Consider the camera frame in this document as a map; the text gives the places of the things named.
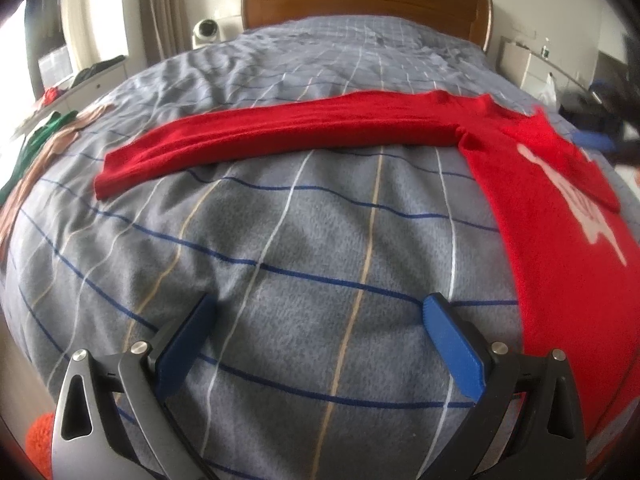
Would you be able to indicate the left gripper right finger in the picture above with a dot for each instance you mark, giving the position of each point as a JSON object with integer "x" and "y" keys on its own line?
{"x": 548, "y": 438}

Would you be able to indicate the green garment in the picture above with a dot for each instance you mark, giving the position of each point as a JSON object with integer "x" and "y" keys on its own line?
{"x": 31, "y": 148}

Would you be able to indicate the white bedside desk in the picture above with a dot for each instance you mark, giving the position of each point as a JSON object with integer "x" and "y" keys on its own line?
{"x": 527, "y": 70}

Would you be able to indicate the black jacket on chair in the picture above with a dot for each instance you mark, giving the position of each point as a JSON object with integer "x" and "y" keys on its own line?
{"x": 601, "y": 112}

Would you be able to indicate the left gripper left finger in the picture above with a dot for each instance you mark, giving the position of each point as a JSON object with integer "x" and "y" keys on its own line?
{"x": 112, "y": 421}

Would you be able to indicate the pink beige garment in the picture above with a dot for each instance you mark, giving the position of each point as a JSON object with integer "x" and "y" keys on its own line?
{"x": 54, "y": 148}

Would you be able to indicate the small white fan heater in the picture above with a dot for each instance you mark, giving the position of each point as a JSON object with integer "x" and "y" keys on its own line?
{"x": 205, "y": 32}

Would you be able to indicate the white low dresser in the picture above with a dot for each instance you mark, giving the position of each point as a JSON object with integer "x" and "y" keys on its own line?
{"x": 79, "y": 97}

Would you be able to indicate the green water bottle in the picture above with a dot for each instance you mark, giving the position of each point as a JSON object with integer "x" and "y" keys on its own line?
{"x": 544, "y": 50}

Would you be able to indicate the orange trousers of person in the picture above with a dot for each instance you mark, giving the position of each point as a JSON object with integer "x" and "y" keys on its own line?
{"x": 38, "y": 444}

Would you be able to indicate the grey plaid bed duvet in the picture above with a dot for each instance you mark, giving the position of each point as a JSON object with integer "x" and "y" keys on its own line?
{"x": 318, "y": 365}

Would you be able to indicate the beige curtain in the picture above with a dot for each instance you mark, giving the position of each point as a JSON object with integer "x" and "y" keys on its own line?
{"x": 165, "y": 29}

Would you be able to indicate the red knit sweater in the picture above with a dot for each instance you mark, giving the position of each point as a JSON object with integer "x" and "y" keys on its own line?
{"x": 574, "y": 262}

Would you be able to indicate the white plastic bag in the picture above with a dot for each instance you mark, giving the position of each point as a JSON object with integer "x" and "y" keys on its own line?
{"x": 548, "y": 94}

